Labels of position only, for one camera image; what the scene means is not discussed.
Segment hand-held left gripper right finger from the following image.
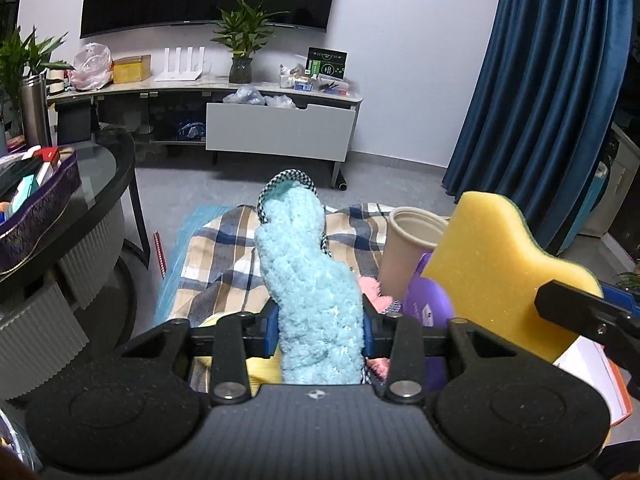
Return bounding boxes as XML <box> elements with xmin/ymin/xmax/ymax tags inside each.
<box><xmin>361</xmin><ymin>304</ymin><xmax>522</xmax><ymax>404</ymax></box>

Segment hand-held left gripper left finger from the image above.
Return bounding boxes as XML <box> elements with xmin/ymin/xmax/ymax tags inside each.
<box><xmin>121</xmin><ymin>304</ymin><xmax>282</xmax><ymax>407</ymax></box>

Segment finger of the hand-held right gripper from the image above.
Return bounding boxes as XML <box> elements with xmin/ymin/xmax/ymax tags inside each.
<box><xmin>599</xmin><ymin>281</ymin><xmax>640</xmax><ymax>318</ymax></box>
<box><xmin>534</xmin><ymin>280</ymin><xmax>640</xmax><ymax>347</ymax></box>

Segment pink chenille hand towel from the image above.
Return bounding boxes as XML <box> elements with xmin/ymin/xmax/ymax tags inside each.
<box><xmin>356</xmin><ymin>274</ymin><xmax>403</xmax><ymax>386</ymax></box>

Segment white box with orange rim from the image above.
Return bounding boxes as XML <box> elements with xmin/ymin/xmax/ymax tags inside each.
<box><xmin>552</xmin><ymin>335</ymin><xmax>634</xmax><ymax>429</ymax></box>

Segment blue chenille hand towel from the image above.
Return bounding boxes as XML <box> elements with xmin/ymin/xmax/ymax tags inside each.
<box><xmin>255</xmin><ymin>170</ymin><xmax>367</xmax><ymax>386</ymax></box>

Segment yellow sponge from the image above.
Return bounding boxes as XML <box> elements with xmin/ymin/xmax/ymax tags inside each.
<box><xmin>422</xmin><ymin>191</ymin><xmax>606</xmax><ymax>366</ymax></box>

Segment small green potted plant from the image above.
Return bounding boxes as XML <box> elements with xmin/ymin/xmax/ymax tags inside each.
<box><xmin>615</xmin><ymin>260</ymin><xmax>640</xmax><ymax>292</ymax></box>

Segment purple tissue packet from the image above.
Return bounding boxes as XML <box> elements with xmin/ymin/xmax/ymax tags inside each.
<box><xmin>402</xmin><ymin>252</ymin><xmax>457</xmax><ymax>392</ymax></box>

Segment beige paper cup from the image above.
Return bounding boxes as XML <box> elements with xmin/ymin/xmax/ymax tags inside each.
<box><xmin>377</xmin><ymin>206</ymin><xmax>451</xmax><ymax>297</ymax></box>

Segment plaid blanket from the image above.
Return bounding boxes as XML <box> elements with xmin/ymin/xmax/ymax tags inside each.
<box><xmin>165</xmin><ymin>201</ymin><xmax>451</xmax><ymax>395</ymax></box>

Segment white washing machine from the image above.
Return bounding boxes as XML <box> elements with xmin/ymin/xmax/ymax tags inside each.
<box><xmin>575</xmin><ymin>122</ymin><xmax>640</xmax><ymax>242</ymax></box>

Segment red patterned stick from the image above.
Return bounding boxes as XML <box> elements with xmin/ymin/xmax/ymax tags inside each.
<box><xmin>152</xmin><ymin>230</ymin><xmax>167</xmax><ymax>279</ymax></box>

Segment white cabinet drawer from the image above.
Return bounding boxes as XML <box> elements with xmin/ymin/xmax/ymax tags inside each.
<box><xmin>205</xmin><ymin>101</ymin><xmax>357</xmax><ymax>164</ymax></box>

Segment blue bag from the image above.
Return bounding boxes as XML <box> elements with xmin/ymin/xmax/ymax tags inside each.
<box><xmin>177</xmin><ymin>120</ymin><xmax>207</xmax><ymax>141</ymax></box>

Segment round black glass table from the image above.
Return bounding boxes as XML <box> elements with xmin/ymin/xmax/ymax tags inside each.
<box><xmin>0</xmin><ymin>127</ymin><xmax>152</xmax><ymax>402</ymax></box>

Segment dark blue curtain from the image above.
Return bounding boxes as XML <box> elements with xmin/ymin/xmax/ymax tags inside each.
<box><xmin>442</xmin><ymin>0</ymin><xmax>632</xmax><ymax>261</ymax></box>

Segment crumpled grey plastic bag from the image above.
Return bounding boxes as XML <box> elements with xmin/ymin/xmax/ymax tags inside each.
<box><xmin>222</xmin><ymin>85</ymin><xmax>267</xmax><ymax>107</ymax></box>

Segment clear storage box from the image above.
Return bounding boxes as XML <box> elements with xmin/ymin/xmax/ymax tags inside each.
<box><xmin>315</xmin><ymin>76</ymin><xmax>354</xmax><ymax>96</ymax></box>

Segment white plastic container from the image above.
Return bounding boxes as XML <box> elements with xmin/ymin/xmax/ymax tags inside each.
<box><xmin>278</xmin><ymin>65</ymin><xmax>302</xmax><ymax>92</ymax></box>

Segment grey tv cabinet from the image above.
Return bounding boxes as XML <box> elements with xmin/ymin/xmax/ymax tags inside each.
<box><xmin>47</xmin><ymin>76</ymin><xmax>364</xmax><ymax>190</ymax></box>

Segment purple patterned tray box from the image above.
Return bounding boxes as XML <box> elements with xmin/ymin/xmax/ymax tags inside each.
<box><xmin>0</xmin><ymin>146</ymin><xmax>82</xmax><ymax>274</ymax></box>

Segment dark glass window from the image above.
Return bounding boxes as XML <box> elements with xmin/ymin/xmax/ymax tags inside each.
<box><xmin>612</xmin><ymin>0</ymin><xmax>640</xmax><ymax>126</ymax></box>

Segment black and green box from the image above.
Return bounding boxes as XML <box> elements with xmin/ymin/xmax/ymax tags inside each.
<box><xmin>305</xmin><ymin>47</ymin><xmax>348</xmax><ymax>81</ymax></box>

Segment white router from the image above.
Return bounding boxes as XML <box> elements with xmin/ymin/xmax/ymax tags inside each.
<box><xmin>153</xmin><ymin>46</ymin><xmax>209</xmax><ymax>83</ymax></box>

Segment red box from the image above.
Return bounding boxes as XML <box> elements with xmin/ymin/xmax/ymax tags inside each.
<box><xmin>31</xmin><ymin>146</ymin><xmax>64</xmax><ymax>181</ymax></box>

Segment yellow cardboard box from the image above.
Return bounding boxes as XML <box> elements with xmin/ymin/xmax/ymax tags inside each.
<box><xmin>112</xmin><ymin>54</ymin><xmax>153</xmax><ymax>85</ymax></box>

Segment bamboo plant in glass vase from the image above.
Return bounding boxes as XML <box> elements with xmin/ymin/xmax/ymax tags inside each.
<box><xmin>210</xmin><ymin>0</ymin><xmax>289</xmax><ymax>85</ymax></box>

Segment white plastic bag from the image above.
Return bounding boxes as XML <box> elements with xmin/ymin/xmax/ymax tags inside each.
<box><xmin>67</xmin><ymin>42</ymin><xmax>114</xmax><ymax>92</ymax></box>

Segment steel thermos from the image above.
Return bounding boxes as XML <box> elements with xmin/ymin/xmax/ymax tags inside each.
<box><xmin>20</xmin><ymin>72</ymin><xmax>54</xmax><ymax>149</ymax></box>

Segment large green leafy plant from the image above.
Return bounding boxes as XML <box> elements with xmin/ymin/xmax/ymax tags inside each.
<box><xmin>0</xmin><ymin>25</ymin><xmax>76</xmax><ymax>126</ymax></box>

